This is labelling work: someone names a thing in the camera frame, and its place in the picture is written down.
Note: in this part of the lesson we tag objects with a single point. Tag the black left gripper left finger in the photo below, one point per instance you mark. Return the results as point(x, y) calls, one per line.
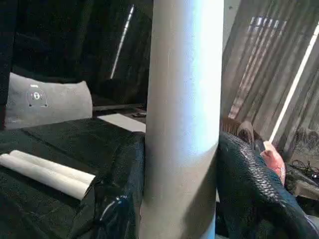
point(119, 199)

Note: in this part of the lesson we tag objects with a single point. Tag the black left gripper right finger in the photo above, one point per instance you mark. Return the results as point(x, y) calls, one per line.
point(251, 194)

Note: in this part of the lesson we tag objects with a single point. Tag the pink rounded object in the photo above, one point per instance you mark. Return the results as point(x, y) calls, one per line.
point(272, 159)

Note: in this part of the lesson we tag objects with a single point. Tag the white flat board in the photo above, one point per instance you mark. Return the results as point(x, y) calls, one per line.
point(122, 122)

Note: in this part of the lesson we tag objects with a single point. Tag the black work mat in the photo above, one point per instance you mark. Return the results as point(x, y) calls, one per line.
point(49, 144)

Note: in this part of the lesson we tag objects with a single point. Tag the dark wood side table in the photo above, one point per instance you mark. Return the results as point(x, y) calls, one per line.
point(119, 107)

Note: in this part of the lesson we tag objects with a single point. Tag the grey cushion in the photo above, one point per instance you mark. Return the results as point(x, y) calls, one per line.
point(54, 99)

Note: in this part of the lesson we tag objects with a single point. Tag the grey curtain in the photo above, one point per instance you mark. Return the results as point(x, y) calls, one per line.
point(274, 62)

